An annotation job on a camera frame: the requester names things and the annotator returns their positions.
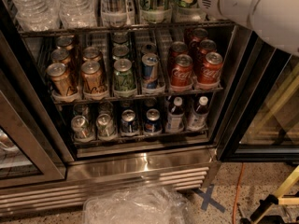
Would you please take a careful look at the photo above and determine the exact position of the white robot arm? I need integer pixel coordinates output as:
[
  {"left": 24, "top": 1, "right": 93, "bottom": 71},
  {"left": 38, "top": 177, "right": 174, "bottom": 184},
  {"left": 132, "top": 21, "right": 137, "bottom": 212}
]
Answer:
[{"left": 182, "top": 0, "right": 299, "bottom": 56}]

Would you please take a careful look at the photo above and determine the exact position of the striped green can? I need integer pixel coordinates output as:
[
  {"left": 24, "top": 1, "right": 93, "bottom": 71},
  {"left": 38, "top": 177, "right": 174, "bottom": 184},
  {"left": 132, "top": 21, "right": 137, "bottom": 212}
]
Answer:
[{"left": 139, "top": 0, "right": 170, "bottom": 23}]

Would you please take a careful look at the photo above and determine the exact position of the back red cola can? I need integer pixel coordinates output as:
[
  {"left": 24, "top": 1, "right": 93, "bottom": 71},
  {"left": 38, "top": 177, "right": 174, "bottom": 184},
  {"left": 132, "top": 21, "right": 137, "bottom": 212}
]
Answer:
[{"left": 189, "top": 28, "right": 208, "bottom": 48}]

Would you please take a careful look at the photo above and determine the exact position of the red cola can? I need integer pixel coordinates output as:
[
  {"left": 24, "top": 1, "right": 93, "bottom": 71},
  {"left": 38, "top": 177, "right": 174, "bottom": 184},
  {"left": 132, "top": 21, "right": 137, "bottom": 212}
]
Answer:
[
  {"left": 197, "top": 52, "right": 223, "bottom": 90},
  {"left": 194, "top": 39, "right": 217, "bottom": 68},
  {"left": 189, "top": 28, "right": 208, "bottom": 48},
  {"left": 167, "top": 41, "right": 189, "bottom": 75},
  {"left": 170, "top": 54, "right": 192, "bottom": 91}
]

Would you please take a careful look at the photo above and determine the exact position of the rear red cola can left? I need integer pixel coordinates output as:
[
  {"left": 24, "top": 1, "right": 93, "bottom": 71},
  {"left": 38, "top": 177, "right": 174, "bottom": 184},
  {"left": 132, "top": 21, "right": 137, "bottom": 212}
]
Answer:
[{"left": 167, "top": 41, "right": 189, "bottom": 75}]

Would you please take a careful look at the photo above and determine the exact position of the rear red cola can right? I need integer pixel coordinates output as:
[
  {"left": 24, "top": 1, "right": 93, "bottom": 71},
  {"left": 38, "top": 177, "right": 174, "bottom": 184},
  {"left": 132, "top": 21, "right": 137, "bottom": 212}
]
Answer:
[{"left": 194, "top": 39, "right": 217, "bottom": 68}]

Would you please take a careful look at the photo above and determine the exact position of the rear energy drink can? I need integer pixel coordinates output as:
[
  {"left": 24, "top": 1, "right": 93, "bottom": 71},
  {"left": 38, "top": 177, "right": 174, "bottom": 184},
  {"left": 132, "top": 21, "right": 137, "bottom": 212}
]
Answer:
[{"left": 141, "top": 43, "right": 157, "bottom": 55}]

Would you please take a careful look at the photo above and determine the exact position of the striped dark can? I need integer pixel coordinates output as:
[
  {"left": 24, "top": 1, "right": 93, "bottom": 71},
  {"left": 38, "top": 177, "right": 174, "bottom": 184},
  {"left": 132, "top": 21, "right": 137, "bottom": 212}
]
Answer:
[{"left": 101, "top": 0, "right": 135, "bottom": 28}]

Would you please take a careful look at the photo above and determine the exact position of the blue silver energy can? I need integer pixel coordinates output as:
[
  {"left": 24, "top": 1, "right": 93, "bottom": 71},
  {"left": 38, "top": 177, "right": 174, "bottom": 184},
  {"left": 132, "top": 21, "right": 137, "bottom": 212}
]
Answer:
[{"left": 142, "top": 53, "right": 159, "bottom": 93}]

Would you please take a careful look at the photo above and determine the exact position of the front red cola can left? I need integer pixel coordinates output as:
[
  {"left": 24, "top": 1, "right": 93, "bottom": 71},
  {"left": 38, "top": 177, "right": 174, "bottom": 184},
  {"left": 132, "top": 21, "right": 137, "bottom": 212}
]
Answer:
[{"left": 170, "top": 54, "right": 192, "bottom": 91}]

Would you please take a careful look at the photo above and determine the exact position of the back green soda can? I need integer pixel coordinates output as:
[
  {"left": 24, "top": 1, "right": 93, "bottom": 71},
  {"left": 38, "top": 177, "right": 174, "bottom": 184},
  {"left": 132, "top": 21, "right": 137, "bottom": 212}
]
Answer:
[{"left": 111, "top": 33, "right": 129, "bottom": 46}]

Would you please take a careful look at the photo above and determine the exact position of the green soda can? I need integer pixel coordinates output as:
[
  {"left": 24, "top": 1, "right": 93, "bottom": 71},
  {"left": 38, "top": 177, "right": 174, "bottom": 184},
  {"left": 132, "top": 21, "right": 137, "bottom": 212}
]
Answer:
[
  {"left": 112, "top": 45, "right": 130, "bottom": 61},
  {"left": 113, "top": 59, "right": 137, "bottom": 98},
  {"left": 111, "top": 33, "right": 129, "bottom": 46}
]

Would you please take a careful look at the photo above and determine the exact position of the front red cola can right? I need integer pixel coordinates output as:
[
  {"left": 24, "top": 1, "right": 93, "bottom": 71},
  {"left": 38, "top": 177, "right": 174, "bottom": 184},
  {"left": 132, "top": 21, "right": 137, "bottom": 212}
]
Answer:
[{"left": 197, "top": 52, "right": 223, "bottom": 90}]

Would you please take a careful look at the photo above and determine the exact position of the middle green soda can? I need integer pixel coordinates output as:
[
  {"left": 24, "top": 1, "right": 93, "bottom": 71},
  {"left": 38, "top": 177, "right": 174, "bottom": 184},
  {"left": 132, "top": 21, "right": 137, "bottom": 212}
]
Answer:
[{"left": 112, "top": 45, "right": 130, "bottom": 61}]

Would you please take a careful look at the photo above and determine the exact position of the stainless steel display fridge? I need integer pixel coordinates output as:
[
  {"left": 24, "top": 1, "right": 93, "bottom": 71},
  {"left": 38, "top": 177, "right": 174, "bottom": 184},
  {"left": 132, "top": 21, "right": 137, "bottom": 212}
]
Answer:
[{"left": 0, "top": 0, "right": 299, "bottom": 217}]

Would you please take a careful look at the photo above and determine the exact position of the front green soda can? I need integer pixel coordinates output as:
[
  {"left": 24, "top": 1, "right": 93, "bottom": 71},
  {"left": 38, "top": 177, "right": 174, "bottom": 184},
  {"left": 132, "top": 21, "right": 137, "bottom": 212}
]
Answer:
[{"left": 113, "top": 59, "right": 137, "bottom": 98}]

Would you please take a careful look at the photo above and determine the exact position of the rear gold can right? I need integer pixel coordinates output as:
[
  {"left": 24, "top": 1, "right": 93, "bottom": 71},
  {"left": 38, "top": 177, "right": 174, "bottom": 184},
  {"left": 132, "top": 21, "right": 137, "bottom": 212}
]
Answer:
[{"left": 82, "top": 47, "right": 104, "bottom": 64}]

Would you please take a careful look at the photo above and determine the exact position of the gold can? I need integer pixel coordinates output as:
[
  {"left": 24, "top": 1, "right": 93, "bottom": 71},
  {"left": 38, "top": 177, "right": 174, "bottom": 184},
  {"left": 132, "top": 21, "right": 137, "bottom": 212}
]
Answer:
[
  {"left": 50, "top": 49, "right": 75, "bottom": 70},
  {"left": 56, "top": 36, "right": 74, "bottom": 50},
  {"left": 82, "top": 47, "right": 104, "bottom": 64},
  {"left": 80, "top": 61, "right": 108, "bottom": 100},
  {"left": 46, "top": 63, "right": 79, "bottom": 103}
]

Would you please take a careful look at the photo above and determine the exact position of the back gold can left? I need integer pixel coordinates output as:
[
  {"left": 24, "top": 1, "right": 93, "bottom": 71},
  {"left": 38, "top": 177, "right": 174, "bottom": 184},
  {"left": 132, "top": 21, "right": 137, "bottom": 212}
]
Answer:
[{"left": 56, "top": 36, "right": 74, "bottom": 50}]

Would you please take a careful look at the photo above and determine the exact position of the front gold can right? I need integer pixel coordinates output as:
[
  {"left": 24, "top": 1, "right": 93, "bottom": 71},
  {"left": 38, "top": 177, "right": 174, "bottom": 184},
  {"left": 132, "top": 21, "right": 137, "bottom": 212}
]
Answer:
[{"left": 80, "top": 61, "right": 108, "bottom": 100}]

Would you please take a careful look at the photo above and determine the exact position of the front blue can right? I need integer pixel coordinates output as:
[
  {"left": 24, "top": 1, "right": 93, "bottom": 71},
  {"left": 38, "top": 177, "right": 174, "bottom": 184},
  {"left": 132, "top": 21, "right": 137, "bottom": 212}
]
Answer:
[{"left": 144, "top": 108, "right": 162, "bottom": 134}]

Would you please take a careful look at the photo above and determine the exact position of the rear silver can right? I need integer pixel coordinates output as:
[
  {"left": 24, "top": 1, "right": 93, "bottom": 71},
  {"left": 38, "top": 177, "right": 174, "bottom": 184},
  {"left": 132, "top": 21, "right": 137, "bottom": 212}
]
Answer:
[{"left": 98, "top": 101, "right": 113, "bottom": 116}]

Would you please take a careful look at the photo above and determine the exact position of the middle gold can left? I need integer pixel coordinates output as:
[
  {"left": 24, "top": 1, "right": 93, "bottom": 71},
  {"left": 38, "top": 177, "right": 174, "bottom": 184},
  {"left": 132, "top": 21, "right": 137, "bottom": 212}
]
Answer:
[{"left": 50, "top": 49, "right": 75, "bottom": 70}]

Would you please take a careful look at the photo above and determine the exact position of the front blue can left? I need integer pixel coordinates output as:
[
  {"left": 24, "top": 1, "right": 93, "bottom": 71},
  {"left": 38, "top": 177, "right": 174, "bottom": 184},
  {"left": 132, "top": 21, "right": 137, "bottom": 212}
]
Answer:
[{"left": 121, "top": 109, "right": 139, "bottom": 136}]

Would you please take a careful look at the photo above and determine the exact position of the open glass fridge door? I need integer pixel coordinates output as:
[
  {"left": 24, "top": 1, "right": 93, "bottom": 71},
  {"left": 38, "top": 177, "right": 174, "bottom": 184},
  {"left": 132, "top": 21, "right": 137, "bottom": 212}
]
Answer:
[{"left": 217, "top": 40, "right": 299, "bottom": 163}]

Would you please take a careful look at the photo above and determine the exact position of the front gold can left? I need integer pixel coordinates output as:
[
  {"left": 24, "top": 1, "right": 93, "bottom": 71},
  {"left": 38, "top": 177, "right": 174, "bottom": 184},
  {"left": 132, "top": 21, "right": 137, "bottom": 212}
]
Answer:
[{"left": 46, "top": 63, "right": 79, "bottom": 103}]

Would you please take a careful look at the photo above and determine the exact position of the rear silver can left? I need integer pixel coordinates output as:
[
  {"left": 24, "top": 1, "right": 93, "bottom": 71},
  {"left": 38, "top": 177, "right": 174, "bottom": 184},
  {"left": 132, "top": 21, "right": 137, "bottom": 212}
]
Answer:
[{"left": 73, "top": 104, "right": 91, "bottom": 119}]

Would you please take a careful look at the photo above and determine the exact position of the front silver can right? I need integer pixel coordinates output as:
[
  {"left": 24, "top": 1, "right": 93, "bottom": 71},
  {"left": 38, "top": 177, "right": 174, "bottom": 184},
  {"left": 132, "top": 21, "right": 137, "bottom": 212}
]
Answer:
[{"left": 96, "top": 113, "right": 116, "bottom": 140}]

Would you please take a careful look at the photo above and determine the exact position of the front silver can left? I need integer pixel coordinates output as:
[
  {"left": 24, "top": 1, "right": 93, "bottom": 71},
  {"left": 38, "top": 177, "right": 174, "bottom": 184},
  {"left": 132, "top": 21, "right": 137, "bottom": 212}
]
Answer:
[{"left": 71, "top": 115, "right": 94, "bottom": 142}]

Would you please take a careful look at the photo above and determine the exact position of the left glass fridge door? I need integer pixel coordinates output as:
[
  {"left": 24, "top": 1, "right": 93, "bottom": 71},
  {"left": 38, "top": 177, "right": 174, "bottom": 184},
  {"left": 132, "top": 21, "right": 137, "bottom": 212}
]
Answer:
[{"left": 0, "top": 71, "right": 66, "bottom": 189}]

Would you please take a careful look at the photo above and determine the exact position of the clear water bottle right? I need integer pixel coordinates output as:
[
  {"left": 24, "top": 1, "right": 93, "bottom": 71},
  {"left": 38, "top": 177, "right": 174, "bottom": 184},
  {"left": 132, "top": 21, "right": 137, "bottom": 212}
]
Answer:
[{"left": 59, "top": 0, "right": 97, "bottom": 29}]

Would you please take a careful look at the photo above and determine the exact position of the clear water bottle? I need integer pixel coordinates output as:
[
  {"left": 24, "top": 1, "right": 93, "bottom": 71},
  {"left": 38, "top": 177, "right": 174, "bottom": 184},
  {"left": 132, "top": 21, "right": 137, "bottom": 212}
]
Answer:
[
  {"left": 12, "top": 0, "right": 60, "bottom": 32},
  {"left": 59, "top": 0, "right": 97, "bottom": 29}
]

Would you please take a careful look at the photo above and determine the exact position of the dark bottle white cap left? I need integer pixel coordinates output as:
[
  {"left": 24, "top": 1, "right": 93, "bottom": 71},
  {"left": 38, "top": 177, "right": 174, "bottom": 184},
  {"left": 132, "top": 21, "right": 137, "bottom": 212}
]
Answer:
[{"left": 165, "top": 97, "right": 184, "bottom": 133}]

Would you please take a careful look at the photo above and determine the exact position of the dark bottle white cap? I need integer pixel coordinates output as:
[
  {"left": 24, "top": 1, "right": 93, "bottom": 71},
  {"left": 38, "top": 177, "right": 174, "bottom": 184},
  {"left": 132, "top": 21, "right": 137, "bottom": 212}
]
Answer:
[
  {"left": 187, "top": 96, "right": 208, "bottom": 131},
  {"left": 165, "top": 97, "right": 184, "bottom": 133}
]

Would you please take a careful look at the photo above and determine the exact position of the dark bottle white cap right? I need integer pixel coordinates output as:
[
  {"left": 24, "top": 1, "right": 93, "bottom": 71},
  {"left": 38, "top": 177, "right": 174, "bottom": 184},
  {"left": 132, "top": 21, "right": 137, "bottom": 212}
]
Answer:
[{"left": 187, "top": 96, "right": 208, "bottom": 131}]

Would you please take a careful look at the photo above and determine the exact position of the clear water bottle left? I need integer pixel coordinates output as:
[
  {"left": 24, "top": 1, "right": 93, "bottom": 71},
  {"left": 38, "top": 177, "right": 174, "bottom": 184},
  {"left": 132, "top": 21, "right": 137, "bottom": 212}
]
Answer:
[{"left": 12, "top": 0, "right": 60, "bottom": 32}]

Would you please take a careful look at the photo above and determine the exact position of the blue tape cross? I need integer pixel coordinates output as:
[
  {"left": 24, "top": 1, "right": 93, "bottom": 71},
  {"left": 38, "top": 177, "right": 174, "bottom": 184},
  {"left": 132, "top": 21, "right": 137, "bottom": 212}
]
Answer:
[{"left": 193, "top": 184, "right": 225, "bottom": 213}]

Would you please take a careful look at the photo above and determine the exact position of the clear plastic bin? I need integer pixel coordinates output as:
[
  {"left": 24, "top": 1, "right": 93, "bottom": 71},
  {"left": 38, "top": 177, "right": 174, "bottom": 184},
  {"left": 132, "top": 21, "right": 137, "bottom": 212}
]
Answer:
[{"left": 82, "top": 187, "right": 194, "bottom": 224}]

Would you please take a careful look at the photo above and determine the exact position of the yellow black stand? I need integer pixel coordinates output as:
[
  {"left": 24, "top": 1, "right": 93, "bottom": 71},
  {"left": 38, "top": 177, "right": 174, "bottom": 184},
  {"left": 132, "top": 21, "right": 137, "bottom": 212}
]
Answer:
[{"left": 240, "top": 166, "right": 299, "bottom": 224}]

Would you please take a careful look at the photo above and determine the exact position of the orange cable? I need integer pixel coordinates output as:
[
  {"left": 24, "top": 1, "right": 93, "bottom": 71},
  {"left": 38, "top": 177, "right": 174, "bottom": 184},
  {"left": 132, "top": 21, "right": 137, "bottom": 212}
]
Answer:
[{"left": 232, "top": 162, "right": 247, "bottom": 224}]

